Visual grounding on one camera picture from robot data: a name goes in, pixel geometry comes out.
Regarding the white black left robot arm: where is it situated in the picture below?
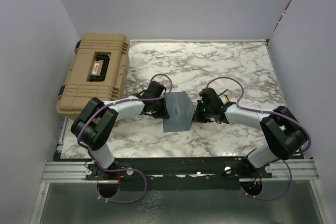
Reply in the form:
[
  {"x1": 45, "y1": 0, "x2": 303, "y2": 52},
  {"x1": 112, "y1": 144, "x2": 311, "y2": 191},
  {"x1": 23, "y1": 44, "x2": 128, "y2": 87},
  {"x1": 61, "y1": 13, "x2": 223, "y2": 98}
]
[{"x1": 70, "y1": 81, "x2": 169, "y2": 179}]

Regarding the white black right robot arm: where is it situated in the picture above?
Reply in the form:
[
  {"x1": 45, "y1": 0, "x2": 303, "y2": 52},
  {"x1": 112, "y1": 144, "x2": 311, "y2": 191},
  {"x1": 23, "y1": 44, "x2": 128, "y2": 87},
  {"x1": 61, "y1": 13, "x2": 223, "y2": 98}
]
[{"x1": 193, "y1": 88, "x2": 308, "y2": 177}]

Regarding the yellow utility knife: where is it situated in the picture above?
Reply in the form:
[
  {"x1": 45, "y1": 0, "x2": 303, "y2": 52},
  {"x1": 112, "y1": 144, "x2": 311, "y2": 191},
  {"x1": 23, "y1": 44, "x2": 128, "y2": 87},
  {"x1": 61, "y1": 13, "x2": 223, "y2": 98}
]
[{"x1": 224, "y1": 95, "x2": 230, "y2": 102}]

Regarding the tan plastic tool case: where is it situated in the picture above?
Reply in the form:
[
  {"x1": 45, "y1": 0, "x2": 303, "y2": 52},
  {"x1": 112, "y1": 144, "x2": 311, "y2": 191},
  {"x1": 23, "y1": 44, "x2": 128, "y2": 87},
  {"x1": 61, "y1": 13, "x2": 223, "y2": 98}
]
[{"x1": 56, "y1": 33, "x2": 130, "y2": 120}]

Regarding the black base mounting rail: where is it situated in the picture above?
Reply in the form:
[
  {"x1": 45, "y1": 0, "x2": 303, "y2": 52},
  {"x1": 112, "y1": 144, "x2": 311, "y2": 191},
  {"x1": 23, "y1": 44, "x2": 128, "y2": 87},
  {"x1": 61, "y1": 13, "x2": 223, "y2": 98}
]
[{"x1": 82, "y1": 157, "x2": 272, "y2": 194}]

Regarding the aluminium extrusion rail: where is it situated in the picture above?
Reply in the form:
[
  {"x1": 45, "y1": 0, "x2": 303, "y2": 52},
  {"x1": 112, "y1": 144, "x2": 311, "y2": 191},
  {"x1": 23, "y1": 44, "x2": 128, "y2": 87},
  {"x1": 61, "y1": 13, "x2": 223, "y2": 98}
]
[{"x1": 41, "y1": 162, "x2": 118, "y2": 184}]

